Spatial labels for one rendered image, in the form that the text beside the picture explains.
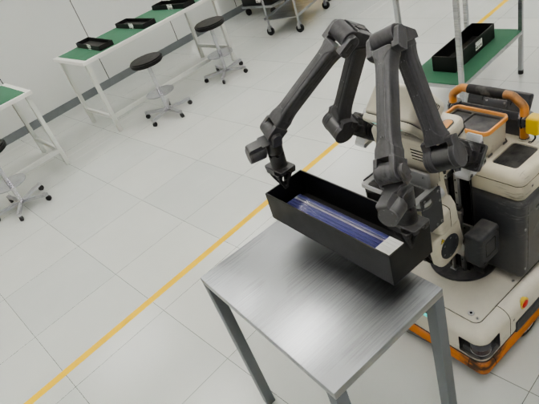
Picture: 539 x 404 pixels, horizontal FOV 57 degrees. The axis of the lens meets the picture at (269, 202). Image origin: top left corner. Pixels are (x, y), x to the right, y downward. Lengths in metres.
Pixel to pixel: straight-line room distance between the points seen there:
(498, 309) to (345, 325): 0.85
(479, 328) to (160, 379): 1.54
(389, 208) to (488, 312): 1.00
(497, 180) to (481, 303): 0.52
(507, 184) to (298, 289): 0.85
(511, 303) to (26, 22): 5.95
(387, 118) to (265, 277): 0.70
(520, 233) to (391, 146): 0.92
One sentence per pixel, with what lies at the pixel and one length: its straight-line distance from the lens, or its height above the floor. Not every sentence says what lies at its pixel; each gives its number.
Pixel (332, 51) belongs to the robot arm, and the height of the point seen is 1.42.
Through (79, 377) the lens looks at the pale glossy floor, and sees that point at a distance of 3.03.
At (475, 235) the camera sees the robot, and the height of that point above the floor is 0.60.
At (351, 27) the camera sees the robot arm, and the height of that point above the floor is 1.46.
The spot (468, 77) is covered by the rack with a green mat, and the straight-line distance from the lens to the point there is 3.71.
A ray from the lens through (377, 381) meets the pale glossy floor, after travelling 2.35.
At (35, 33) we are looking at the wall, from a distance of 6.84.
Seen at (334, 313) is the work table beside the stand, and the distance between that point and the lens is 1.55.
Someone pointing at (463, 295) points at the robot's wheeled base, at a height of 0.28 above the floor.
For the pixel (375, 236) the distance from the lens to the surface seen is 1.58.
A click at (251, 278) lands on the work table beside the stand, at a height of 0.80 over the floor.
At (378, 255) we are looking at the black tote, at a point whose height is 0.97.
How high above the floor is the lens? 1.95
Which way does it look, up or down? 34 degrees down
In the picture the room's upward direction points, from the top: 20 degrees counter-clockwise
